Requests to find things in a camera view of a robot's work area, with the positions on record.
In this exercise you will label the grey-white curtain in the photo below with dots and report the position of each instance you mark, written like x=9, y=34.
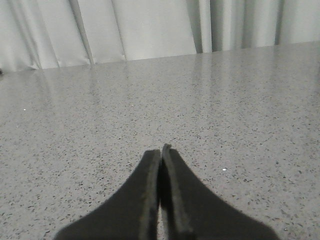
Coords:
x=43, y=34

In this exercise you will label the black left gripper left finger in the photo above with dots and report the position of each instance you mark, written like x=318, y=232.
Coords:
x=131, y=213

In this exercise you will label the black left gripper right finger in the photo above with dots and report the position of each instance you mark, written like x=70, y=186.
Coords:
x=194, y=212

